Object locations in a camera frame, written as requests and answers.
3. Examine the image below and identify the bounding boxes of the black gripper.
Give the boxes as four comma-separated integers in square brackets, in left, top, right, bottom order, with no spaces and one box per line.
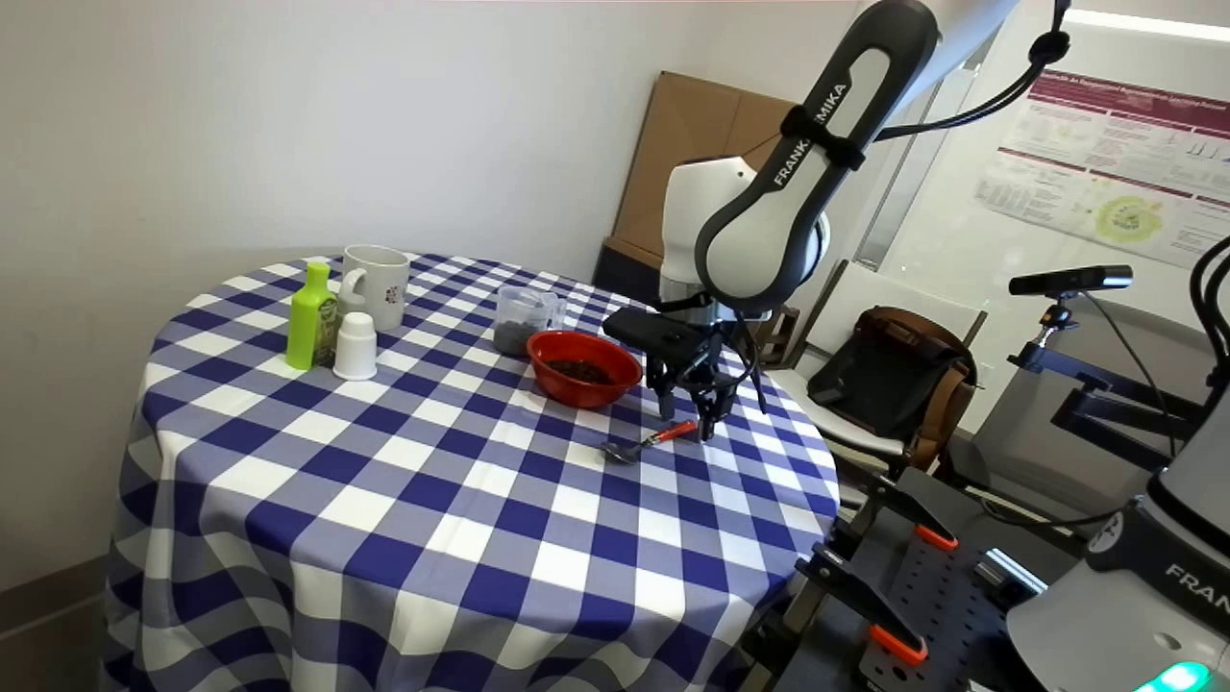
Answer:
[599,302,742,443]

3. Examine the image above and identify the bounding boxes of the red handled metal spoon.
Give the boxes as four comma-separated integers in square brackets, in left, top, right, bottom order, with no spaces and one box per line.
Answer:
[604,420,709,469]

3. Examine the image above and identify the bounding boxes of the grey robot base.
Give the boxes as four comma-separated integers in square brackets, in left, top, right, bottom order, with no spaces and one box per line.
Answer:
[1002,379,1230,692]

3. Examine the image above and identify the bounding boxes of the red bowl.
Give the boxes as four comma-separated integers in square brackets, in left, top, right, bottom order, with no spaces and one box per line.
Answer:
[522,328,645,414]

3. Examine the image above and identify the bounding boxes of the clear plastic measuring jar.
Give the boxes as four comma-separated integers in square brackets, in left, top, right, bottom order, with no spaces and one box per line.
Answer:
[487,283,569,361]

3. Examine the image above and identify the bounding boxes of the dark coffee beans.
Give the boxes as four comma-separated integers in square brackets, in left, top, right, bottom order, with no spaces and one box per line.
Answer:
[549,352,624,390]

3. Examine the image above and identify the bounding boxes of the white cushioned wooden chair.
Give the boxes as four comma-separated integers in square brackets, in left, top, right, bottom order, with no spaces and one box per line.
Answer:
[764,258,992,481]

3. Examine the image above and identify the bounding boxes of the black and brown bag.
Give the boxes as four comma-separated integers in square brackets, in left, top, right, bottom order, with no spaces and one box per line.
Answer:
[805,302,980,451]

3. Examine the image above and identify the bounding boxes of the brown cardboard box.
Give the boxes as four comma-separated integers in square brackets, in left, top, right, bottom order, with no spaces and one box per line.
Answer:
[599,68,824,281]

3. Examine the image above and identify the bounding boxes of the blue white checked tablecloth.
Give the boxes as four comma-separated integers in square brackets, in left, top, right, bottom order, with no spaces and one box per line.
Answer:
[100,247,847,692]

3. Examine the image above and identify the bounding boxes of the white mug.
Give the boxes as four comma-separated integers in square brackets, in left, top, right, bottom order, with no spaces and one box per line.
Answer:
[337,243,421,336]

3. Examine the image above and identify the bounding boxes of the small white plastic cup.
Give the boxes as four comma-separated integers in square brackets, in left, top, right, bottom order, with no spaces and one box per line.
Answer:
[331,308,385,383]

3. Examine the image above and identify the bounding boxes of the green plastic bottle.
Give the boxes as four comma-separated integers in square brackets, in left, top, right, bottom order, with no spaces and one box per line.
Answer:
[281,254,341,372]

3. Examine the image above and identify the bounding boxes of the black clamp with orange handle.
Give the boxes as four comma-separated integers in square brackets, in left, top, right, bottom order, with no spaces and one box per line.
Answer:
[811,546,934,671]
[865,472,964,556]

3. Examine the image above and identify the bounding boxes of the black camera bar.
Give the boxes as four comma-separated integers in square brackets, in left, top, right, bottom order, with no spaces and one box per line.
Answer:
[1007,261,1137,300]

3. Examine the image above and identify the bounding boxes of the black camera tripod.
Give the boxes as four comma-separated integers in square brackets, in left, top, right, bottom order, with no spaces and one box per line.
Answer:
[1012,293,1214,472]

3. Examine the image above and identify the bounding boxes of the wall poster with maroon header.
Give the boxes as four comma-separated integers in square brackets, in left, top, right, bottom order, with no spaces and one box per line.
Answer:
[971,68,1230,274]

